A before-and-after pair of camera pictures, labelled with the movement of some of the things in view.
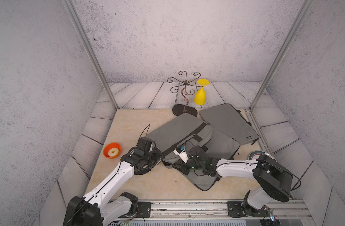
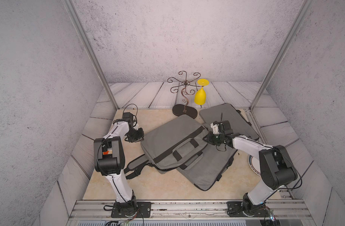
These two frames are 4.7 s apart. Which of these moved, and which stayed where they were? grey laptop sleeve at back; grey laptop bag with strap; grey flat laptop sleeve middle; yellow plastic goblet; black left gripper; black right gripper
Moved: black right gripper; black left gripper
Stayed: yellow plastic goblet; grey flat laptop sleeve middle; grey laptop sleeve at back; grey laptop bag with strap
